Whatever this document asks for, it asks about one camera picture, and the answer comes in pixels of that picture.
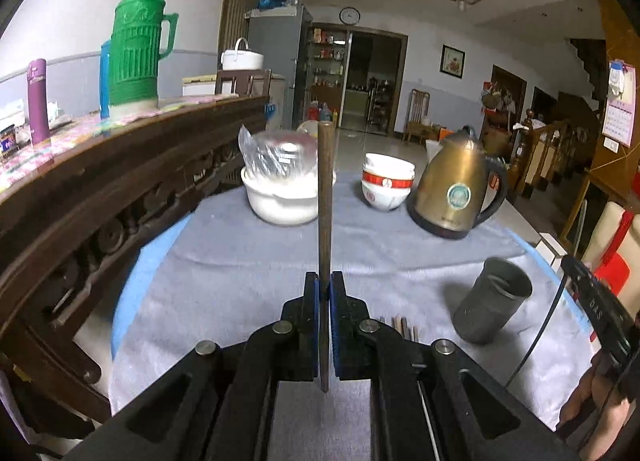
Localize stacked red white bowls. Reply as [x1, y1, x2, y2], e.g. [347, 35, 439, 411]
[361, 152, 416, 212]

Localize dark wooden chopstick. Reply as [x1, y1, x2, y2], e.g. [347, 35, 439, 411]
[318, 121, 334, 393]
[400, 317, 412, 341]
[411, 325, 420, 342]
[392, 316, 402, 333]

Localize carved dark wood sideboard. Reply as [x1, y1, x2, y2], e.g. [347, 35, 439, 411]
[1, 96, 267, 422]

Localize brass electric kettle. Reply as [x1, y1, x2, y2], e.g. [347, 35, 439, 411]
[408, 125, 508, 240]

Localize green thermos jug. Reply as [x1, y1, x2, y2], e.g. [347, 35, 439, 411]
[108, 0, 179, 118]

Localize clear plastic bag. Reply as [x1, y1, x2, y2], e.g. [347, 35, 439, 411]
[238, 126, 318, 180]

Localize wooden chair by wall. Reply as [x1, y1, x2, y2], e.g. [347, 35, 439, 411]
[402, 88, 437, 142]

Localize framed wall picture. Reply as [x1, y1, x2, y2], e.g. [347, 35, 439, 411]
[439, 45, 465, 79]

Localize red plastic child chair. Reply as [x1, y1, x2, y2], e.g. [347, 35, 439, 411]
[596, 210, 639, 295]

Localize person's right hand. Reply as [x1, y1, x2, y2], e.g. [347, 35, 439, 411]
[555, 351, 636, 460]

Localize grey metal utensil holder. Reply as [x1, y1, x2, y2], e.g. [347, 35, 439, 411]
[452, 257, 533, 345]

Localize wall calendar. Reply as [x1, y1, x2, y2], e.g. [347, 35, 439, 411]
[602, 60, 636, 147]

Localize round wall clock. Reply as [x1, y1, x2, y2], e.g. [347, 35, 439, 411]
[338, 6, 361, 26]

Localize white plastic basin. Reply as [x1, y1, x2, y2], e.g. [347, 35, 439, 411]
[241, 168, 318, 226]

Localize grey towel table cover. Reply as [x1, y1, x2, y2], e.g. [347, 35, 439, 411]
[108, 176, 592, 460]

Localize purple thermos bottle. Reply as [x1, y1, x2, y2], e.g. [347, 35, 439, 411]
[27, 58, 50, 145]

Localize white rice cooker pot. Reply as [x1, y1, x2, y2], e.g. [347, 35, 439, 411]
[220, 38, 265, 71]

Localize blue thermos bottle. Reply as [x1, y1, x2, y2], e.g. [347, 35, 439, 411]
[99, 40, 111, 120]

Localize grey refrigerator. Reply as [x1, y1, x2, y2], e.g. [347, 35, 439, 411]
[246, 5, 312, 129]

